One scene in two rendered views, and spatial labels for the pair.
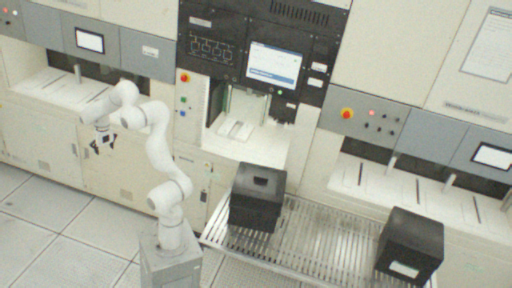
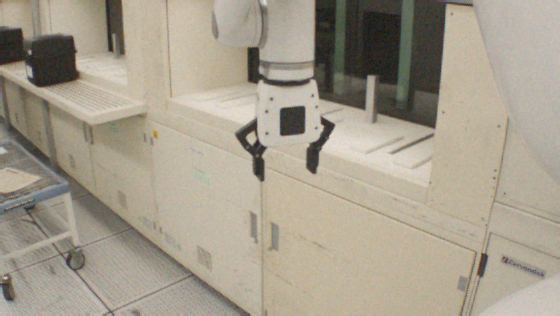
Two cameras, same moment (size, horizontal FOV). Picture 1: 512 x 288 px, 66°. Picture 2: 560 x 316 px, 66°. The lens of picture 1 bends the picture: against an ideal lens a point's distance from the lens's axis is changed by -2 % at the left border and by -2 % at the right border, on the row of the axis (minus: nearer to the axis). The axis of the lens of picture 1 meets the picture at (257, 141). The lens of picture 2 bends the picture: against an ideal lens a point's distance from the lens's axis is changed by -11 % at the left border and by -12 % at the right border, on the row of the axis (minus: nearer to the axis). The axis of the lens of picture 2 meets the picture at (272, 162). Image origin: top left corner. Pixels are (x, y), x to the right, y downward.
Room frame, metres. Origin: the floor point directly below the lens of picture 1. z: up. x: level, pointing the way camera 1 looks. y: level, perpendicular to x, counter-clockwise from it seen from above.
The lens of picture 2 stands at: (1.10, 0.42, 1.32)
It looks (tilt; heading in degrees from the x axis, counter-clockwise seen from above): 22 degrees down; 36
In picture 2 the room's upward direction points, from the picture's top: straight up
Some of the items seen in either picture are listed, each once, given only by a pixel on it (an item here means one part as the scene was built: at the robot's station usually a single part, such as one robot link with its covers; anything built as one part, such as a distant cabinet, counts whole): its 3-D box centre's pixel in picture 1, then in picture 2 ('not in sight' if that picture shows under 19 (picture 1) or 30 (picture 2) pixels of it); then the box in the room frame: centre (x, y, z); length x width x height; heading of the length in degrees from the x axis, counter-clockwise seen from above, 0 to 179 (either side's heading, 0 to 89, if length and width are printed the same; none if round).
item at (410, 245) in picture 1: (408, 246); not in sight; (1.54, -0.93, 0.89); 0.29 x 0.29 x 0.25; 75
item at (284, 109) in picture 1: (287, 99); not in sight; (2.60, -0.16, 1.06); 0.24 x 0.20 x 0.32; 80
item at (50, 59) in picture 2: not in sight; (48, 58); (2.41, 2.95, 0.93); 0.30 x 0.28 x 0.26; 76
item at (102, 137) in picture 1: (102, 134); (286, 107); (1.71, 0.84, 1.12); 0.10 x 0.07 x 0.11; 145
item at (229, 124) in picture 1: (236, 129); not in sight; (2.33, 0.16, 0.89); 0.22 x 0.21 x 0.04; 169
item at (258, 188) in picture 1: (259, 185); not in sight; (1.70, -0.06, 0.98); 0.29 x 0.29 x 0.13; 88
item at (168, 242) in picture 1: (170, 230); not in sight; (1.36, 0.35, 0.85); 0.19 x 0.19 x 0.18
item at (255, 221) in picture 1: (256, 202); not in sight; (1.70, -0.06, 0.85); 0.28 x 0.28 x 0.17; 88
